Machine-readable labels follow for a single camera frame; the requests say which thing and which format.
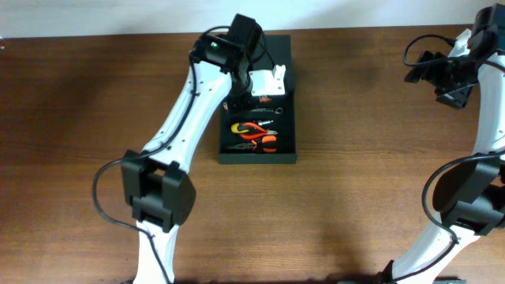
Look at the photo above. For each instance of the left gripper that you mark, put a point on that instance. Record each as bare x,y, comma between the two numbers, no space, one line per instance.
249,103

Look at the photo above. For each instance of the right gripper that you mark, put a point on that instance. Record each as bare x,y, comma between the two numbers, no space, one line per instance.
456,99

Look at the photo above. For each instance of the yellow black stubby screwdriver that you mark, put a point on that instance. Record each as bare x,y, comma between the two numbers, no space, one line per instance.
249,127

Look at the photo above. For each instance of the black box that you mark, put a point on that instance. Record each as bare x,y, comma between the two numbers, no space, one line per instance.
278,53

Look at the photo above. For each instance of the red small cutting pliers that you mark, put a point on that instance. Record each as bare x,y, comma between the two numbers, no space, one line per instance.
258,135

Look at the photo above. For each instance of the chrome combination wrench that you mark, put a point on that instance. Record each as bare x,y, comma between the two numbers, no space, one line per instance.
277,110

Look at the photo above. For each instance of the orange long-nose pliers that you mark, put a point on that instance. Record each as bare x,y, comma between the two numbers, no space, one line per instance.
265,144

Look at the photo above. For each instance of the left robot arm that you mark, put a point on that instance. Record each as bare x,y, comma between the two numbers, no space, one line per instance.
156,180

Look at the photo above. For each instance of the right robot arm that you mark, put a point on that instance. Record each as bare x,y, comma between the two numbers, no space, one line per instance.
460,199

